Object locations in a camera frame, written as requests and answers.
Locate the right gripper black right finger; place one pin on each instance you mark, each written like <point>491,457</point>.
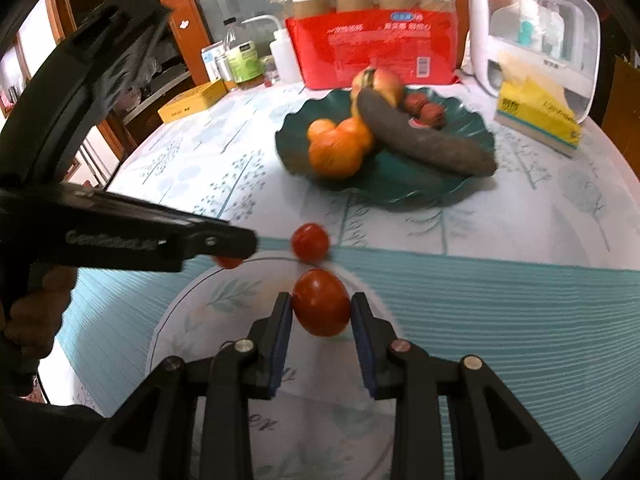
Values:
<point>372,337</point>

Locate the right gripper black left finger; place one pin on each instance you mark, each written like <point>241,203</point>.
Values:
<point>270,337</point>

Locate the cherry tomato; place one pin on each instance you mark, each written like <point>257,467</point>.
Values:
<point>228,262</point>
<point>321,303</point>
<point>310,242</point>

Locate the large orange tangerine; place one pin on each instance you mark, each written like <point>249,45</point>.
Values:
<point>335,155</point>

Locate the small orange tangerine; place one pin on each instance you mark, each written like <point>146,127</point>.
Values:
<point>357,129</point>
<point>319,126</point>

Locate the wrinkled red jujube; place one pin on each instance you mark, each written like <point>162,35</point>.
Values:
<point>413,103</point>
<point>432,115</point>

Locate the red apple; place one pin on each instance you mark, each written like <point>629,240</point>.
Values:
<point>381,80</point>

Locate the left hand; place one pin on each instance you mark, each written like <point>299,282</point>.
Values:
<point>36,319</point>

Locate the dark green scalloped plate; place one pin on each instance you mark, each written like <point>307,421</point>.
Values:
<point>386,176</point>

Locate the patterned tablecloth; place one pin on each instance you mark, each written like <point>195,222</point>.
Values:
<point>535,270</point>

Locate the yellow tin box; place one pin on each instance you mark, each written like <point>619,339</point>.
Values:
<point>193,101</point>

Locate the white blue medicine box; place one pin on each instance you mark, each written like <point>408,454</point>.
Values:
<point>209,55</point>

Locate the green label glass bottle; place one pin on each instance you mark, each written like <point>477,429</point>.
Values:
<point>242,56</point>

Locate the small glass jar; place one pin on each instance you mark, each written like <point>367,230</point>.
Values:
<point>270,71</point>

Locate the white squeeze bottle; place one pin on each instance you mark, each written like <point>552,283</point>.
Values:
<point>282,50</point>

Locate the yellow tissue pack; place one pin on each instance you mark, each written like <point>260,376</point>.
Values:
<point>530,109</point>

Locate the red paper cup pack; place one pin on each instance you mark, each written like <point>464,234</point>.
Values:
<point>417,40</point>

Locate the white clear storage box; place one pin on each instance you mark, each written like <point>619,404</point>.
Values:
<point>558,39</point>

